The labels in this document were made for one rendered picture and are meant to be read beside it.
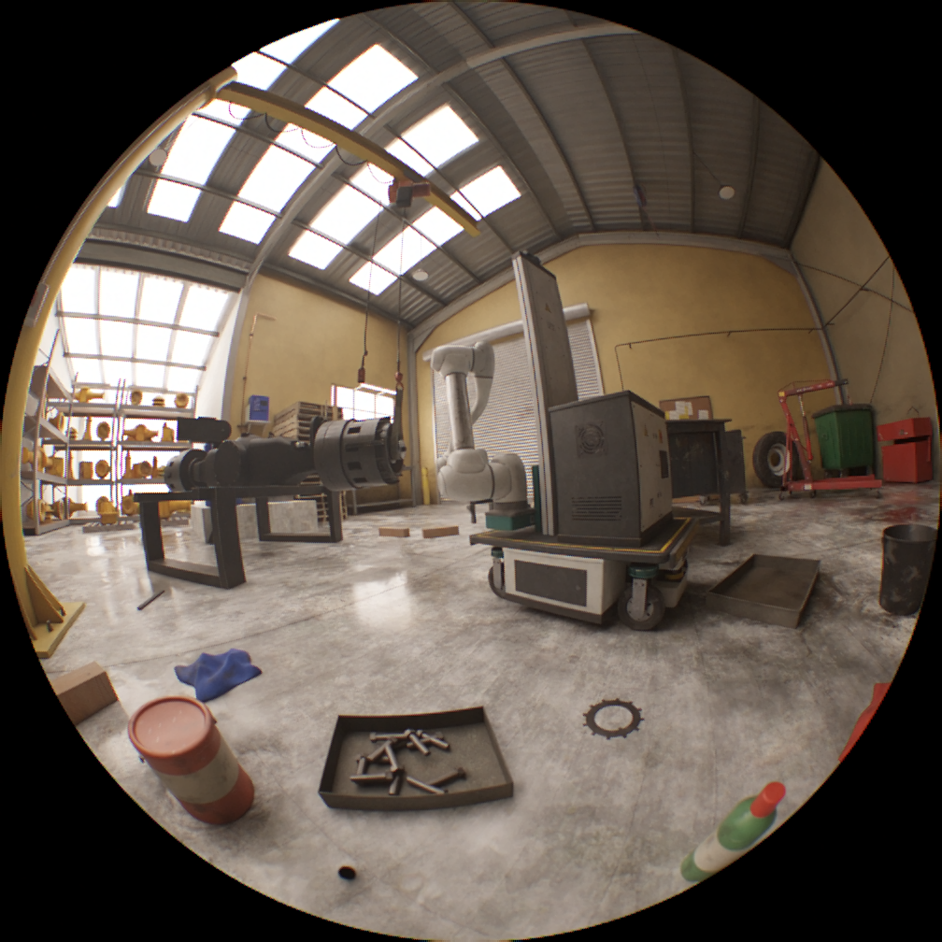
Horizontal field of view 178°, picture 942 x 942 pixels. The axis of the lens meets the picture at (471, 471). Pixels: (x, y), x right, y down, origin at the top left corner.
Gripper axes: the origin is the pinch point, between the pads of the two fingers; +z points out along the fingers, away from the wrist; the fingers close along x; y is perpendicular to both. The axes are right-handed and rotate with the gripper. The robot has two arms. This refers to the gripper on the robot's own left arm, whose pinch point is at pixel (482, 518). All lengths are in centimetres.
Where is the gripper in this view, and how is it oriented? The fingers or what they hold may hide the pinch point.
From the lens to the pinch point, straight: 165.9
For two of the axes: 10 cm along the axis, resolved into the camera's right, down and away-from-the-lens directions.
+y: -6.5, 0.7, 7.6
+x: -7.6, 0.3, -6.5
